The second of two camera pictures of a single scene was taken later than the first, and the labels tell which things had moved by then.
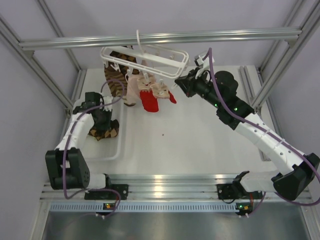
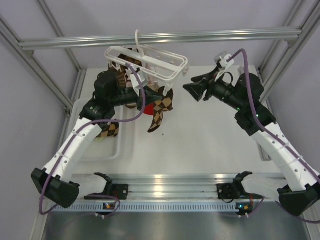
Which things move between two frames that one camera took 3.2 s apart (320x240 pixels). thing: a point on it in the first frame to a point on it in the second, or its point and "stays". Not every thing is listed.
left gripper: x=106 y=124 to x=149 y=97
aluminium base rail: x=203 y=187 stays
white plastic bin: x=108 y=148 stays
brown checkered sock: x=111 y=132 to x=161 y=105
